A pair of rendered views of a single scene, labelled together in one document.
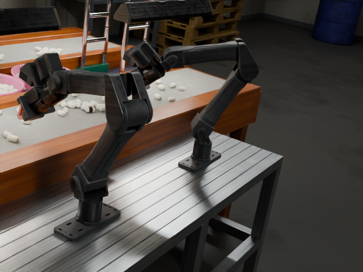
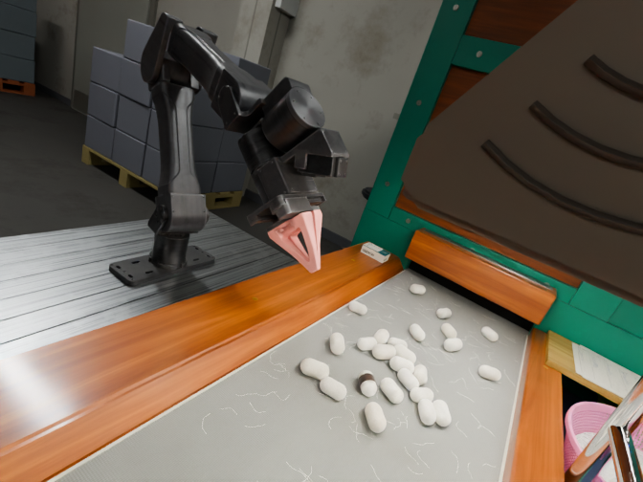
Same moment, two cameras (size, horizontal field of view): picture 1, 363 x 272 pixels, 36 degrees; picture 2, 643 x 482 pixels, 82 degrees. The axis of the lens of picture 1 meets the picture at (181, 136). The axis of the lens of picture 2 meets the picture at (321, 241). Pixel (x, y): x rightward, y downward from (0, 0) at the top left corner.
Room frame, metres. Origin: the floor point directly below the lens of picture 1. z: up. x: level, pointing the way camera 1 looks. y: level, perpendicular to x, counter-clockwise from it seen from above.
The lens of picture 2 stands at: (1.95, 0.43, 1.06)
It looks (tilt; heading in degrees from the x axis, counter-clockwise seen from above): 20 degrees down; 176
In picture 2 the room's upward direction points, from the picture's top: 19 degrees clockwise
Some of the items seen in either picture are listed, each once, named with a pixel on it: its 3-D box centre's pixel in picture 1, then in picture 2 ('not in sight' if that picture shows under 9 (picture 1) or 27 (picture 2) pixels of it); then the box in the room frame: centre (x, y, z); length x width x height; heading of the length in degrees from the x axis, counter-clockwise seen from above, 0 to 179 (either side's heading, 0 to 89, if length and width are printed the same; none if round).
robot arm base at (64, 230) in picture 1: (89, 209); (169, 247); (1.30, 0.21, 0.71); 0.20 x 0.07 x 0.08; 152
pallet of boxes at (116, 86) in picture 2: not in sight; (174, 117); (-1.09, -0.78, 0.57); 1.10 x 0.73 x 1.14; 62
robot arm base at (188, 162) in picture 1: (201, 150); not in sight; (1.83, -0.08, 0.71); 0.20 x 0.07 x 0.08; 152
